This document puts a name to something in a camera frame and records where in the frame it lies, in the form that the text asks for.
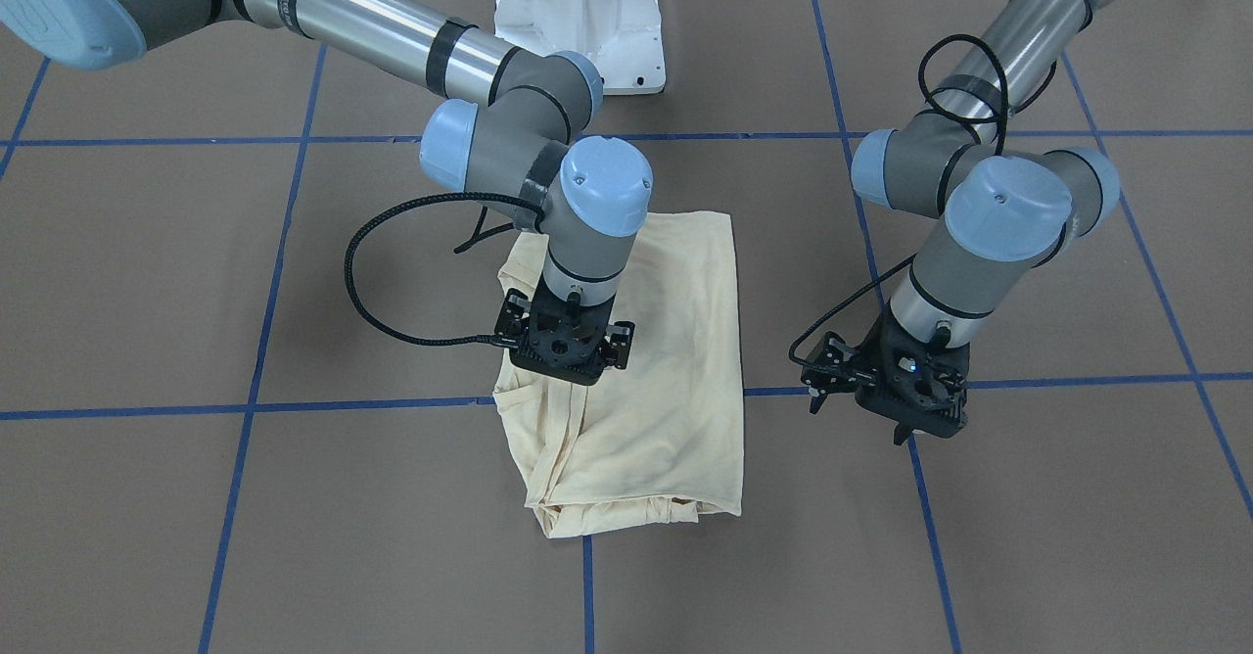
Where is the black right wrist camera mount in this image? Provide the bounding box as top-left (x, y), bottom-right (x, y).
top-left (492, 283), bottom-right (635, 386)

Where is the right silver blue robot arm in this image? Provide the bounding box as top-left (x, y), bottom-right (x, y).
top-left (3, 0), bottom-right (653, 367)

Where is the white camera pole with base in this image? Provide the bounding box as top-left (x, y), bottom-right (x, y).
top-left (492, 0), bottom-right (668, 96)

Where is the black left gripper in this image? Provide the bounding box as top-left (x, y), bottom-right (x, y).
top-left (858, 309), bottom-right (970, 447)

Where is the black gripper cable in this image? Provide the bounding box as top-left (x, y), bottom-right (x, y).
top-left (345, 192), bottom-right (545, 350)
top-left (788, 35), bottom-right (1058, 365)

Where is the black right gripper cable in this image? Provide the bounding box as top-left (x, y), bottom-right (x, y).
top-left (345, 192), bottom-right (545, 350)

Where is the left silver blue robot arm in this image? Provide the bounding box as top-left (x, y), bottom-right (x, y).
top-left (851, 0), bottom-right (1121, 444)

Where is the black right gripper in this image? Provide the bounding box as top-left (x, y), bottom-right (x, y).
top-left (534, 287), bottom-right (613, 351)

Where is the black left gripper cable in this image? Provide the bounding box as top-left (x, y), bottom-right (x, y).
top-left (788, 35), bottom-right (1058, 365)

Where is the beige long-sleeve printed shirt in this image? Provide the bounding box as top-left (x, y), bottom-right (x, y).
top-left (492, 210), bottom-right (746, 539)

